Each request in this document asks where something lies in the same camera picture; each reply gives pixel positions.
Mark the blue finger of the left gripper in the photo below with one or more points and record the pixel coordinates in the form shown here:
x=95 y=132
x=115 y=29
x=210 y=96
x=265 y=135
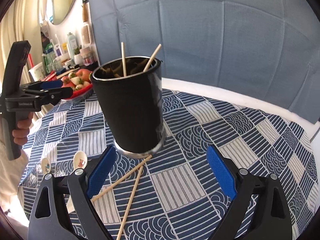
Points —
x=43 y=85

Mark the person's left hand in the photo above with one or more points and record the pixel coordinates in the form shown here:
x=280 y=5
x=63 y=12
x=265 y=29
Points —
x=23 y=127

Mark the black metal utensil cup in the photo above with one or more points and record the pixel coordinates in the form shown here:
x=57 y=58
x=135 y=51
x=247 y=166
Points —
x=130 y=97

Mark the blue patterned tablecloth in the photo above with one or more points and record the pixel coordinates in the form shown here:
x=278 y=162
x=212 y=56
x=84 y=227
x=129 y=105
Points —
x=178 y=196

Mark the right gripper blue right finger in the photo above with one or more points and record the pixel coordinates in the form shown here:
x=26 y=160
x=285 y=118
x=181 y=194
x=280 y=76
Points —
x=222 y=169

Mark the pink jar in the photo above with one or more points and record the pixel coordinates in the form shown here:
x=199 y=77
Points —
x=87 y=56

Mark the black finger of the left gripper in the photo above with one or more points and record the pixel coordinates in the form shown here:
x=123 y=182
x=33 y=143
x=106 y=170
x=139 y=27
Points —
x=44 y=96

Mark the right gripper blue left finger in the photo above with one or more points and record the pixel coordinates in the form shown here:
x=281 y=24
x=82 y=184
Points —
x=98 y=169

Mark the wooden chopstick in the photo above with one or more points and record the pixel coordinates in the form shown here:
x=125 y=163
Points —
x=123 y=58
x=105 y=191
x=152 y=57
x=123 y=222

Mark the red fruit bowl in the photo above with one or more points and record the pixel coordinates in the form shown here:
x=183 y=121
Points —
x=80 y=82

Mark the blue padded headboard panel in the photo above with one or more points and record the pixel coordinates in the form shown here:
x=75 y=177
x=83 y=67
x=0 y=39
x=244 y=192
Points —
x=265 y=49

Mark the white lotion bottle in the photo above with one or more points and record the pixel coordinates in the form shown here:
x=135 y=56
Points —
x=71 y=44

